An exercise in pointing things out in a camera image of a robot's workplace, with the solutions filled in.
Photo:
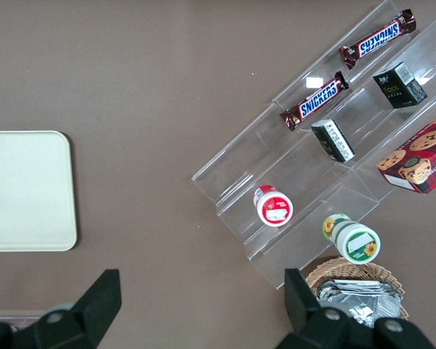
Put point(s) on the silver foil packet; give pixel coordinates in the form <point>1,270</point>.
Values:
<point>363,301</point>

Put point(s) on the small black carton box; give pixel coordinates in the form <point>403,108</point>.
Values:
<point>397,89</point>
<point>332,140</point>

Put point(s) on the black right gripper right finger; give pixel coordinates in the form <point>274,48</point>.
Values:
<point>312,327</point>

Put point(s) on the green sunflower snack cup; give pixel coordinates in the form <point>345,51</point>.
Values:
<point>359,243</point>

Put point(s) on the cream rectangular serving tray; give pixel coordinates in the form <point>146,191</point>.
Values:
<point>25,189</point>

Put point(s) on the Snickers chocolate bar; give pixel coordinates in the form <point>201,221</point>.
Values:
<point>318,99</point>
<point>379,38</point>

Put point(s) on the clear acrylic stepped display shelf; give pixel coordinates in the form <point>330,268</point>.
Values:
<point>349,203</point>

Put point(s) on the red tartan cookie box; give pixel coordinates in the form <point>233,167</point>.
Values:
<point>421,156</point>

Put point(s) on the light tan wicker basket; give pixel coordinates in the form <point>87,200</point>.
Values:
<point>349,269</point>

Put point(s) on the red lidded snack cup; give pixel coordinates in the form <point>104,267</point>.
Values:
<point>276,211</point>

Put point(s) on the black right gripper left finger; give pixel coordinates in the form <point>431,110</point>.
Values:
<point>87,312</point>

